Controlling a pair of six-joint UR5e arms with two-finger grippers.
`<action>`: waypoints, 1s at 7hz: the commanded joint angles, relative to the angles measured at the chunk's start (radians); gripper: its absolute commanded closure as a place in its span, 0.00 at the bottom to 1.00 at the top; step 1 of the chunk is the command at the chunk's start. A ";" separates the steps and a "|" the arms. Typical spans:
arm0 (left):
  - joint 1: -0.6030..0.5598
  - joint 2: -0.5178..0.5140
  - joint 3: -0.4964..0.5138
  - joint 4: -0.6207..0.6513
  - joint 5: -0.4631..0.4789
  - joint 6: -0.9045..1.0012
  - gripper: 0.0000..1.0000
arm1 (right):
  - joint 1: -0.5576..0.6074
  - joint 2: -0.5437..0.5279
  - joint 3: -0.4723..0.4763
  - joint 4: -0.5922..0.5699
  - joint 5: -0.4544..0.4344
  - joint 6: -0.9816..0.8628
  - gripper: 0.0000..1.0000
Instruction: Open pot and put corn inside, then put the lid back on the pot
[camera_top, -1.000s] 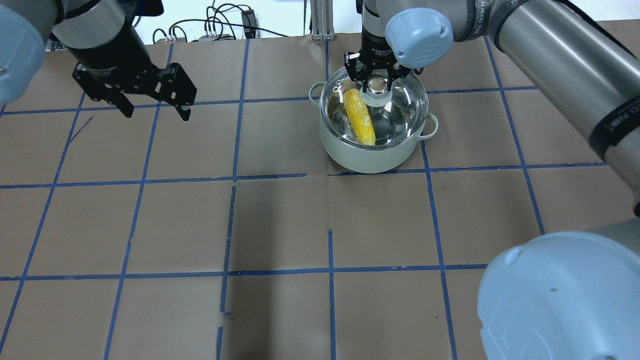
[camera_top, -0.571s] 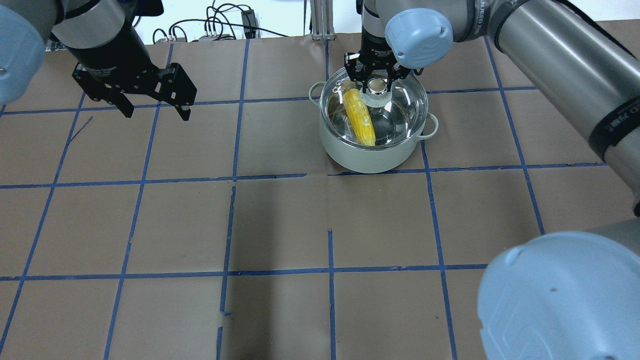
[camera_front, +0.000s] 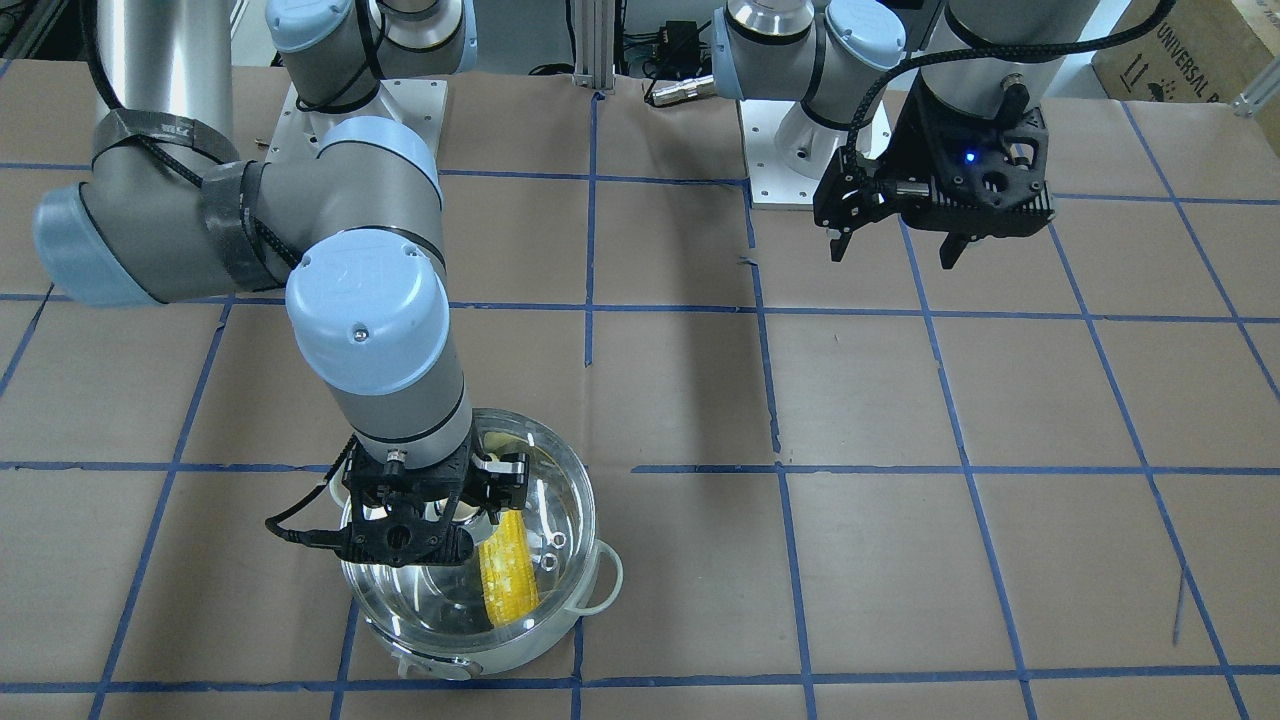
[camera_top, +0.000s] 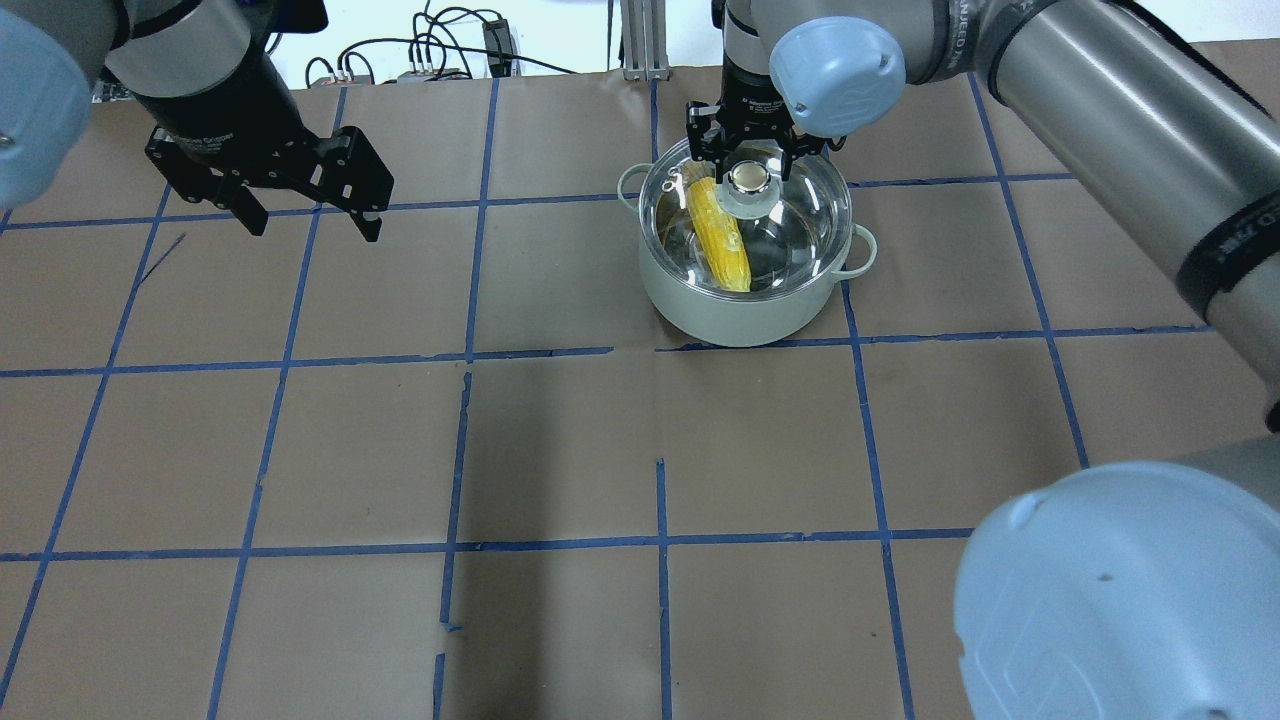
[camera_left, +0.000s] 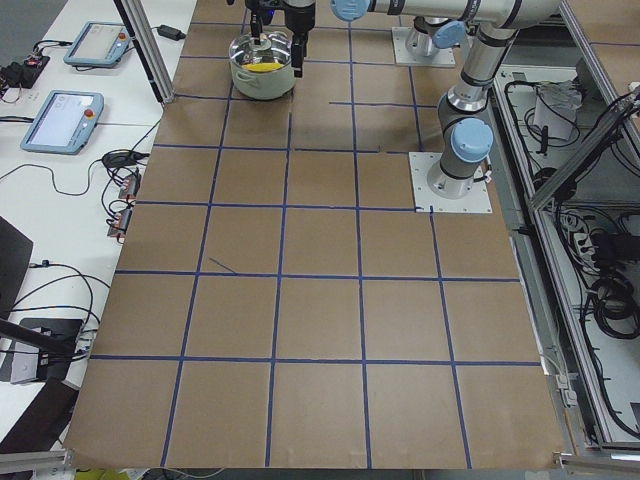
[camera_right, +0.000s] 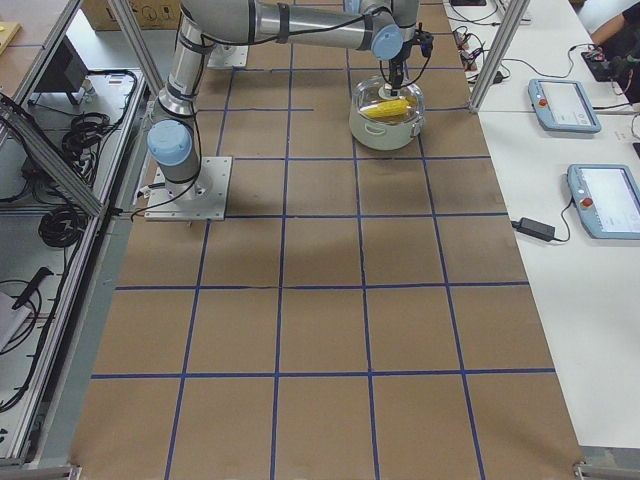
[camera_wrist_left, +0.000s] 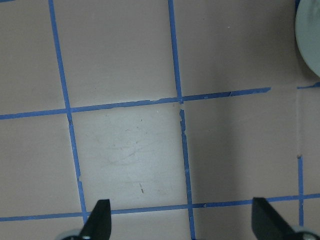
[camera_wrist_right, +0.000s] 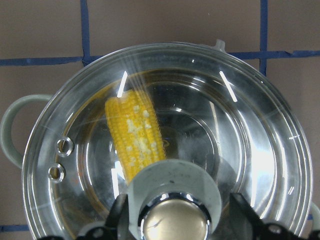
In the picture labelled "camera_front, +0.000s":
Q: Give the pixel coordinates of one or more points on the cardboard box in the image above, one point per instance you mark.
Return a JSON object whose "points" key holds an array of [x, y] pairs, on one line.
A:
{"points": [[1203, 51]]}

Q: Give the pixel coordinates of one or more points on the pale green cooking pot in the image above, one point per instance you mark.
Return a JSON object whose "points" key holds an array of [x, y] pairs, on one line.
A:
{"points": [[432, 619]]}

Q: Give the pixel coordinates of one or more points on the yellow corn cob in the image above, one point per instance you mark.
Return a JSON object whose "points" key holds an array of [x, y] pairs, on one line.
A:
{"points": [[510, 591]]}

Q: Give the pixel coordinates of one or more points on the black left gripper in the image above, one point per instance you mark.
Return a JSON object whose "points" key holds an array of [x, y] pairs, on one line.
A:
{"points": [[926, 150]]}

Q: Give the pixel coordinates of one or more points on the brown paper table mat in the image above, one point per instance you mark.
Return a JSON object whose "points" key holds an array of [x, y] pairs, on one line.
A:
{"points": [[1040, 484]]}

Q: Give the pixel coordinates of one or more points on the aluminium frame post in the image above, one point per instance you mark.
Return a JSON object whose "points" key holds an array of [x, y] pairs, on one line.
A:
{"points": [[596, 41]]}

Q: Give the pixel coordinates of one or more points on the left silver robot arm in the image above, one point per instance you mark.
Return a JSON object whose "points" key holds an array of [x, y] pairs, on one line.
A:
{"points": [[830, 56]]}

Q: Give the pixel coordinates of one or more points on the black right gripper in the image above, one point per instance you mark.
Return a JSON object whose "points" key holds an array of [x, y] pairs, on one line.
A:
{"points": [[506, 476]]}

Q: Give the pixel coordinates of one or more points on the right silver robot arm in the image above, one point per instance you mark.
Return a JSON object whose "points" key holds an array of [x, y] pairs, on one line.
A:
{"points": [[351, 232]]}

